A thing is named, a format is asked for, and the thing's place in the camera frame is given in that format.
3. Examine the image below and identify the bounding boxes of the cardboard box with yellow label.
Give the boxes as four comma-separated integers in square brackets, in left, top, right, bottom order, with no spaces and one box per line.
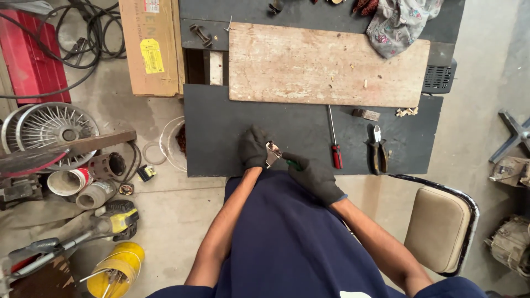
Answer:
[118,0,185,98]

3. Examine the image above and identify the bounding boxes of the worn wooden board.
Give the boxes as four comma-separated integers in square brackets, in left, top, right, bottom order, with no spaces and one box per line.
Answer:
[228,22,431,108]

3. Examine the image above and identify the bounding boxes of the dirty electric motor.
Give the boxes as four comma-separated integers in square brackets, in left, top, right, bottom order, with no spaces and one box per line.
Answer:
[484,214,530,278]
[489,156,530,188]

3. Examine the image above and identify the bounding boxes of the black vented plastic housing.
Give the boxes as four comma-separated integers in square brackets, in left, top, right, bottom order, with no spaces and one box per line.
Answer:
[422,58,458,94]

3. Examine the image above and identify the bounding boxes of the black metal bracket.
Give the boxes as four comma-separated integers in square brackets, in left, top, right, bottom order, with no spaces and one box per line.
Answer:
[189,23,213,48]

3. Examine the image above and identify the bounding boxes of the red woven item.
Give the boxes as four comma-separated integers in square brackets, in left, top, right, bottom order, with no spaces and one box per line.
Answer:
[352,0,380,17]

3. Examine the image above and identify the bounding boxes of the rusty metal bar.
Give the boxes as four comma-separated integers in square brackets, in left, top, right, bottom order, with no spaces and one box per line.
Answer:
[25,130,137,159]

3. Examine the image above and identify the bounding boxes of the person's left hand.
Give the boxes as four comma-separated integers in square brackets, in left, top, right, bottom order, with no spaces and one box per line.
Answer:
[238,125,271,171]

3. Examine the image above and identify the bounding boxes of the red and white plastic cup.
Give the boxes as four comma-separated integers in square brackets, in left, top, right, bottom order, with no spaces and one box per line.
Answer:
[47,167,94,197]

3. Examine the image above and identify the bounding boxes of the clear plastic ring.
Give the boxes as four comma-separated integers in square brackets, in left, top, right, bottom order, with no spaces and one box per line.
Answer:
[142,142,167,166]

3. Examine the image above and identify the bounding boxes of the person's navy blue clothing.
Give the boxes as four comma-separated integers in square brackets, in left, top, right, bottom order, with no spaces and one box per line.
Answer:
[146,170,489,298]

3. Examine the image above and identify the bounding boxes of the black handled cutting pliers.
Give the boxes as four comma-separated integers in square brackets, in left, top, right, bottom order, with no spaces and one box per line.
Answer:
[364,124,390,175]

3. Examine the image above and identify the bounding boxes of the small metal block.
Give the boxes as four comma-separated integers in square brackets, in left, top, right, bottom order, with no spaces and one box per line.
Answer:
[352,108,381,122]

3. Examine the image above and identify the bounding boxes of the round metal fan grille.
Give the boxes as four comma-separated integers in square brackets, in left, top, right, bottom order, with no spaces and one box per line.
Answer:
[1,102,100,171]

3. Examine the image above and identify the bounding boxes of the grey patterned cloth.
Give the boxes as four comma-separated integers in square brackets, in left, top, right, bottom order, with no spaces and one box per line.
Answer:
[366,0,444,59]

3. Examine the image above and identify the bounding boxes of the dark metal motor housing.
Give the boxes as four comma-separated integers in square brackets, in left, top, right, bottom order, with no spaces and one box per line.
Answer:
[89,152,127,180]

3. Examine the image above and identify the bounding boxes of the red handled screwdriver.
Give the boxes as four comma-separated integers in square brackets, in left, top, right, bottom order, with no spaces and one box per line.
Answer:
[327,105,344,170]

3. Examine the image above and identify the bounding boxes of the small shiny metal part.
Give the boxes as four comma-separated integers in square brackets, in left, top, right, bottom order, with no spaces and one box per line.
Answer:
[265,141,283,169]

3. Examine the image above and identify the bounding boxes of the yellow and black power tool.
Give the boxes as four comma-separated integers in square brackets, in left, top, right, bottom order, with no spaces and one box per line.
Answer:
[90,200,140,242]

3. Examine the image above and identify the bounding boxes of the beige padded chair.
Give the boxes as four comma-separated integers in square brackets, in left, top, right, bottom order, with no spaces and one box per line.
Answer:
[387,174,480,277]

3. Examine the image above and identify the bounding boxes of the person's right hand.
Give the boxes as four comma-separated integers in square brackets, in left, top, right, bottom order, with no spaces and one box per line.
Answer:
[282,152,348,207]

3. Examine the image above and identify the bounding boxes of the grey plastic pipe fitting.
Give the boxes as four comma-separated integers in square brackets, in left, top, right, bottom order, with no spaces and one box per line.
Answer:
[76,181,118,210]

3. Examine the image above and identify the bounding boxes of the grey metal cross stand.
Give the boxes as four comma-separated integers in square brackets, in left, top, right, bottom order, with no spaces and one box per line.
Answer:
[489,110,530,164]

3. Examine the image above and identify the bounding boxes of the yellow cylinder container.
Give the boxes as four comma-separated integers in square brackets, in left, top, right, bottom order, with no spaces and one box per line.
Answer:
[86,242,145,298]

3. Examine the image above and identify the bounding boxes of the white plastic bucket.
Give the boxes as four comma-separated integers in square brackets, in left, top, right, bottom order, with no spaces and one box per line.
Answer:
[159,116,188,173]

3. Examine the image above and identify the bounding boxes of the black cable bundle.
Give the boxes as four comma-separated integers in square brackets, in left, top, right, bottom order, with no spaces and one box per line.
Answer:
[0,0,127,100]

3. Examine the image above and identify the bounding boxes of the red metal case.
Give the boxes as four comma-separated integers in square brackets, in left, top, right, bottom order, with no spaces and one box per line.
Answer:
[0,9,72,104]

